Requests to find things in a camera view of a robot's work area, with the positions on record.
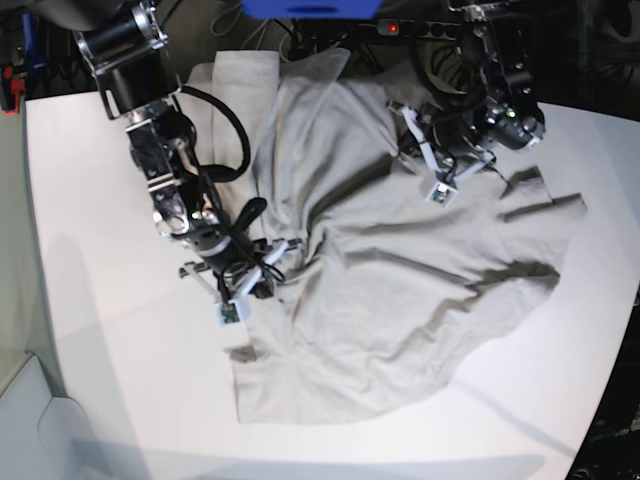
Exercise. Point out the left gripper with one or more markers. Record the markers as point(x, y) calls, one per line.
point(458, 131)

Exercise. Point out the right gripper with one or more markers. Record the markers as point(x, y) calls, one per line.
point(228, 262)

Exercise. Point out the beige t-shirt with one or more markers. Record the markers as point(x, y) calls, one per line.
point(388, 292)

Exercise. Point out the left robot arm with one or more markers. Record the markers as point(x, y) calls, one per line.
point(498, 107)

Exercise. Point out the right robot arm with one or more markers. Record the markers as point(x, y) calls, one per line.
point(125, 49)

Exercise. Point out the blue box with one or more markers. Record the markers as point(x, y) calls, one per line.
point(311, 9)

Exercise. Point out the red black clamp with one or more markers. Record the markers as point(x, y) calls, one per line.
point(13, 80)

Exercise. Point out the black power strip red switch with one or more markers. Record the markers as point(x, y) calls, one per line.
point(430, 30)

